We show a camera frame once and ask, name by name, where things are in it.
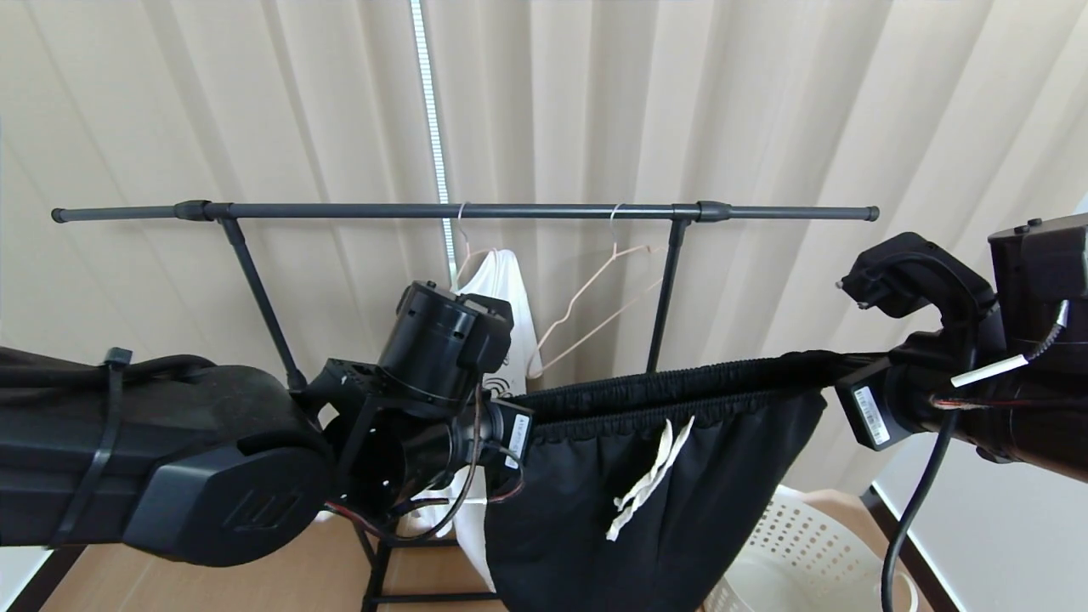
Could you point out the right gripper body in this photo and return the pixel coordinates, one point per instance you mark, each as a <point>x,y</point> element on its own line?
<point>892,399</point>

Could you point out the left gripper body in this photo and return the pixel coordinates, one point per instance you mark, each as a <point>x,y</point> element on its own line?
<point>501,433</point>

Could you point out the black garment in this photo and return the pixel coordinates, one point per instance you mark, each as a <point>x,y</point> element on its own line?
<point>578,510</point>

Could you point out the white printed t-shirt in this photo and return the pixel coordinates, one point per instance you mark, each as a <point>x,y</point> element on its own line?
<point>510,280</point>

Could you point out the pink clothes hanger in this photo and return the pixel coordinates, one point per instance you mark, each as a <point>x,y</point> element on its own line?
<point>586,327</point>
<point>463,255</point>

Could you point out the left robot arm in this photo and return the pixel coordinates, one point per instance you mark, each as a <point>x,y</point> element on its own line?
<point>170,450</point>

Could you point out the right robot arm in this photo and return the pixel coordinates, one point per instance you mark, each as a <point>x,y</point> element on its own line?
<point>1037,357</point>

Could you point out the white laundry basket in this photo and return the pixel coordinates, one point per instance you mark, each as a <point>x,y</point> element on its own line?
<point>807,552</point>

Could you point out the black clothes rack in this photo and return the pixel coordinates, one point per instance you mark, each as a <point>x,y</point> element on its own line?
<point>340,210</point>

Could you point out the beige curtain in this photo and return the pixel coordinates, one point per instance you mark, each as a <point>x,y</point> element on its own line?
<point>212,102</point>

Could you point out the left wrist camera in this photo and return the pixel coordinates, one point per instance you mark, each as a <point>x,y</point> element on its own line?
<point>493,331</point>

